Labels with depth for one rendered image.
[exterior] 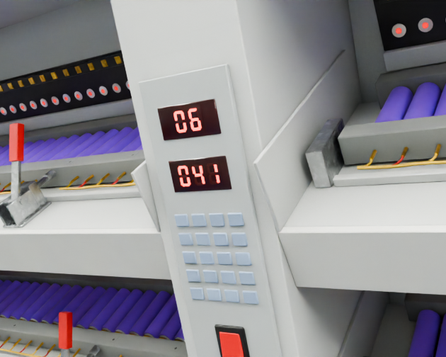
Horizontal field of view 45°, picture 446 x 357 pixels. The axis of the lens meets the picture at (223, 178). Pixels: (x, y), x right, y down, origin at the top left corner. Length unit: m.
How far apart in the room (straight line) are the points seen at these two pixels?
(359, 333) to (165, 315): 0.22
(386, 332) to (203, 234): 0.22
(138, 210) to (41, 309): 0.31
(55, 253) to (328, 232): 0.26
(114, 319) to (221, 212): 0.31
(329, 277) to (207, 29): 0.17
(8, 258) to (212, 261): 0.24
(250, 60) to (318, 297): 0.18
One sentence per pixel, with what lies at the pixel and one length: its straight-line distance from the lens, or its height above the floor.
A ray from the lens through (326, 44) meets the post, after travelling 0.45.
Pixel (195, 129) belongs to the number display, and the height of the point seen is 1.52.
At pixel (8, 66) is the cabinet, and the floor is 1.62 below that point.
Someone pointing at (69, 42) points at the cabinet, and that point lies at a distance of 0.71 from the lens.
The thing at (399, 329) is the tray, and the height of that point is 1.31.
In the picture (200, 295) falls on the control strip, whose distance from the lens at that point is 0.39.
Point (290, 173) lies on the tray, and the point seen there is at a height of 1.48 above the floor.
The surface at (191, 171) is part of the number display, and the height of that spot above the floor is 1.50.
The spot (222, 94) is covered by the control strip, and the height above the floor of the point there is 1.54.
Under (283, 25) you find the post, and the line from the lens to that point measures 0.38.
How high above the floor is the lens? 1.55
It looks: 11 degrees down
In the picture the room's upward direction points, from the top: 11 degrees counter-clockwise
